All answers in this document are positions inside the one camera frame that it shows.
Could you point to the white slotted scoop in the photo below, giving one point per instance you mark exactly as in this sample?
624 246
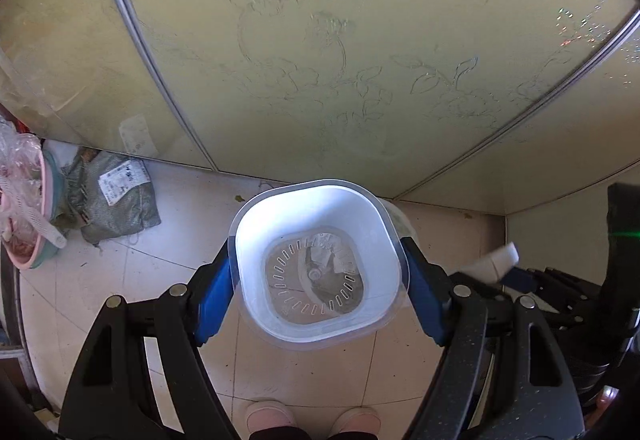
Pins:
42 225

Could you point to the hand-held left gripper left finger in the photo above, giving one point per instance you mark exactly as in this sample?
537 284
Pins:
212 295

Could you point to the crumpled clear plastic bags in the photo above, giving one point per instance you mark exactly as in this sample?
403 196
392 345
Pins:
17 159

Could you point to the grey woven sack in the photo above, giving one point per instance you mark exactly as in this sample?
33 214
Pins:
115 200

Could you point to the pink plastic basin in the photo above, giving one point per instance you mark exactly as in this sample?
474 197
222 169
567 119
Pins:
35 250

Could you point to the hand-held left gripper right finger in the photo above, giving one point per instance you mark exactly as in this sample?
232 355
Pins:
425 295

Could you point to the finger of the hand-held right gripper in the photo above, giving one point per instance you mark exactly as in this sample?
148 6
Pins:
517 280

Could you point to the pink slipper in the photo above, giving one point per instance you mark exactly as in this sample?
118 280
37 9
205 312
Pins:
270 417
355 422

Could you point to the frosted glass door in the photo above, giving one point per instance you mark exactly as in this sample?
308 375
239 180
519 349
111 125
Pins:
60 44
575 144
450 19

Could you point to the person's right hand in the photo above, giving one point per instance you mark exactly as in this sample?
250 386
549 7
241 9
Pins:
606 397

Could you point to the long white box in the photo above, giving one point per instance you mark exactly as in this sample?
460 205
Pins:
492 265

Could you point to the white square plastic cup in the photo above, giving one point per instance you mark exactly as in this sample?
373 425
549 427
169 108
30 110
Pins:
310 215

